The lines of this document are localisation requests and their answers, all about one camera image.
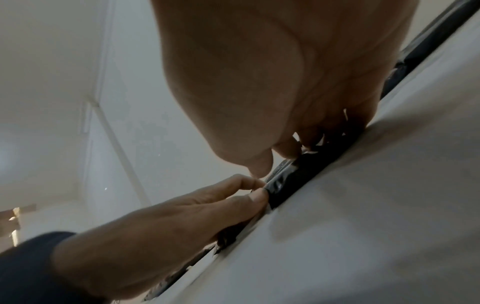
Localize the person's right hand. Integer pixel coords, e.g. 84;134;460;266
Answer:
149;0;419;178

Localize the person's left hand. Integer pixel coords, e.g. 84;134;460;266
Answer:
51;173;271;300

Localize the taped parcel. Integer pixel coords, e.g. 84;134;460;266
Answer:
141;118;367;303

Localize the row of black plastic packets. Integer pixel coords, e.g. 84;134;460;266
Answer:
380;0;480;100

